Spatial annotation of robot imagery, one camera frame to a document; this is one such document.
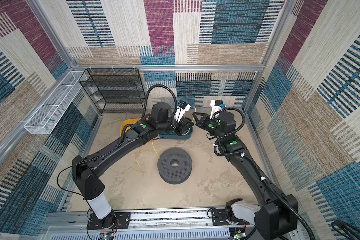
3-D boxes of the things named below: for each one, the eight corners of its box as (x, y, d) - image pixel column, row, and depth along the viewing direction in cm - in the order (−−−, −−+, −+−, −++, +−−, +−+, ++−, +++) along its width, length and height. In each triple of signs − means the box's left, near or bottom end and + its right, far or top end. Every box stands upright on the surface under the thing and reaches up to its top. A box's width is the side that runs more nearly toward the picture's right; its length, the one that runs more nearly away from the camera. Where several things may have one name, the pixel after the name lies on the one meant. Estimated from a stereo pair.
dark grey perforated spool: (157, 184, 86) (155, 180, 81) (160, 152, 99) (159, 146, 94) (192, 184, 86) (192, 180, 81) (190, 151, 99) (191, 146, 93)
